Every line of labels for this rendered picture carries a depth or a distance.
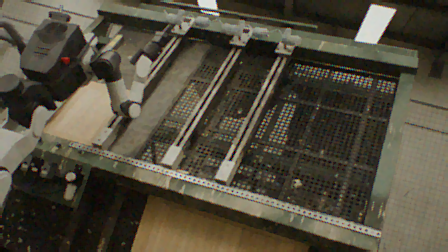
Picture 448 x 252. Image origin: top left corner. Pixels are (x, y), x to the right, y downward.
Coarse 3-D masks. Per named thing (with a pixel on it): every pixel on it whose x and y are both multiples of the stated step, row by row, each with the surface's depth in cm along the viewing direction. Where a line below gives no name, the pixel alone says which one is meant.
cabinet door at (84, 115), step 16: (80, 96) 292; (96, 96) 291; (64, 112) 283; (80, 112) 282; (96, 112) 281; (112, 112) 280; (48, 128) 275; (64, 128) 274; (80, 128) 273; (96, 128) 272
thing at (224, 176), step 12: (288, 36) 287; (276, 48) 296; (288, 48) 295; (276, 60) 294; (288, 60) 299; (276, 72) 289; (264, 84) 279; (276, 84) 284; (264, 96) 276; (252, 108) 266; (264, 108) 270; (252, 120) 261; (240, 132) 254; (252, 132) 258; (240, 144) 249; (228, 156) 243; (240, 156) 247; (228, 168) 238; (216, 180) 235; (228, 180) 236
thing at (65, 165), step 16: (32, 160) 248; (48, 160) 256; (64, 160) 254; (16, 176) 259; (32, 176) 256; (48, 176) 243; (64, 176) 246; (80, 176) 244; (32, 192) 254; (48, 192) 242; (64, 192) 249; (80, 192) 247
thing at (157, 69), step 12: (180, 12) 309; (180, 24) 313; (180, 36) 317; (168, 48) 311; (180, 48) 318; (156, 60) 302; (168, 60) 306; (156, 72) 295; (144, 96) 287; (120, 120) 268; (108, 132) 261; (96, 144) 256; (108, 144) 262
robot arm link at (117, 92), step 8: (120, 80) 239; (112, 88) 238; (120, 88) 240; (112, 96) 241; (120, 96) 241; (112, 104) 244; (120, 104) 242; (128, 104) 244; (136, 104) 247; (128, 112) 245; (136, 112) 247
